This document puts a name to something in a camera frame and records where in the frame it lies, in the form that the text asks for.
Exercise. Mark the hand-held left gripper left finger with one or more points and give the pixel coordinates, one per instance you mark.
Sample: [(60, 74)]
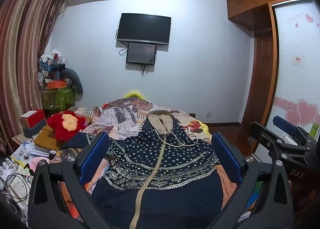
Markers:
[(95, 154)]

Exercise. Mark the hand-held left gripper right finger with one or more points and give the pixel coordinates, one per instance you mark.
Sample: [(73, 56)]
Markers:
[(227, 157)]

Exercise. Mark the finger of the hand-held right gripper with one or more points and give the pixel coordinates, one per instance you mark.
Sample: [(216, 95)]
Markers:
[(265, 135), (285, 124)]

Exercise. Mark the navy patterned hooded sweater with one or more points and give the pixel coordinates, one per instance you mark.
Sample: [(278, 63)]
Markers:
[(162, 189)]

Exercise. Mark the green bottle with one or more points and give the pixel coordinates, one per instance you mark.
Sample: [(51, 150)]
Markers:
[(315, 129)]

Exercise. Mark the red plush toy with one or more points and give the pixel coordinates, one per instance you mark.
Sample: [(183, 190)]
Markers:
[(65, 125)]

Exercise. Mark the printed bed blanket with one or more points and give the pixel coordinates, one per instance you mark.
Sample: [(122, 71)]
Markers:
[(125, 116)]

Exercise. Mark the orange cloth item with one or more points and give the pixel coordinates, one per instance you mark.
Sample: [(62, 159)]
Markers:
[(106, 105)]

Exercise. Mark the brown wooden board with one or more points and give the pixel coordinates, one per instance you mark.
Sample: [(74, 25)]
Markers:
[(47, 137)]

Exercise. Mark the brown wooden door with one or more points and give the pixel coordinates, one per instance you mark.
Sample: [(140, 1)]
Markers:
[(262, 76)]

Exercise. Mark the pink plush item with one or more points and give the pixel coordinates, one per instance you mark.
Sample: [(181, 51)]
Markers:
[(38, 162)]

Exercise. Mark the red and white door sticker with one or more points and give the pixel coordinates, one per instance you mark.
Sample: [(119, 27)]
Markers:
[(297, 60)]

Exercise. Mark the dark grey box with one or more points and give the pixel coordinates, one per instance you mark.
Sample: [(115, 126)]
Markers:
[(35, 130)]

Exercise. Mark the pile of papers and magazines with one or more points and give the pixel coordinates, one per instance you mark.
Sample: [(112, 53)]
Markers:
[(25, 151)]

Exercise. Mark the yellow cloth item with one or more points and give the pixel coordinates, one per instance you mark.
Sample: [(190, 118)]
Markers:
[(133, 93)]

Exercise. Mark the red and white box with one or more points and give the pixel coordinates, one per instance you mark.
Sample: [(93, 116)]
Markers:
[(32, 118)]

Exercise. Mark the grey plush cushion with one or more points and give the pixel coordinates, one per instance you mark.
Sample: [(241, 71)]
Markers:
[(75, 81)]

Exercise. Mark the orange box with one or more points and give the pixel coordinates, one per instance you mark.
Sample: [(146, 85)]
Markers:
[(56, 84)]

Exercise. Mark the pile of household clutter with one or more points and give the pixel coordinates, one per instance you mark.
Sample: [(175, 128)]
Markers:
[(51, 65)]

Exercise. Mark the wooden wardrobe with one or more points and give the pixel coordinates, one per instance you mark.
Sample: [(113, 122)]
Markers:
[(260, 6)]

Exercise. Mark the brown striped curtain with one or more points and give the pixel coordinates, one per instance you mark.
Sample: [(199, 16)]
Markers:
[(20, 51)]

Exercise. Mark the small black wall monitor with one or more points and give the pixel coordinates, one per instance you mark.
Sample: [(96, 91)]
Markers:
[(141, 53)]

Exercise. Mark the large black wall television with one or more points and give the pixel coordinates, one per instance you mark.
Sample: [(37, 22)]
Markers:
[(144, 28)]

